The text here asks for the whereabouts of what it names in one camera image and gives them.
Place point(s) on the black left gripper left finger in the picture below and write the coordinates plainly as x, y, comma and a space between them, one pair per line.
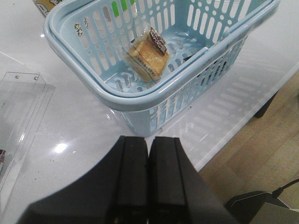
114, 191

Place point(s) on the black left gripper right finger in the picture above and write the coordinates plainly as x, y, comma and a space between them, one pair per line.
177, 193

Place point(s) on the bread packet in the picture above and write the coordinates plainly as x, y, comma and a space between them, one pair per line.
146, 53

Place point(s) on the light blue plastic basket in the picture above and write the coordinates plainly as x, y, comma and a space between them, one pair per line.
203, 38

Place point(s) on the grey device base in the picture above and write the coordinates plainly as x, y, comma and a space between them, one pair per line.
261, 207

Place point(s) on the red cookie snack packet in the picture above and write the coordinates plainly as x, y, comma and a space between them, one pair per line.
2, 158

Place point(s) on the clear acrylic display shelf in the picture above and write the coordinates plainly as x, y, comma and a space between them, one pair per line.
24, 98

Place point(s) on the yellow popcorn paper cup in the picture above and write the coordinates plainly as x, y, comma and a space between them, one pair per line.
45, 6

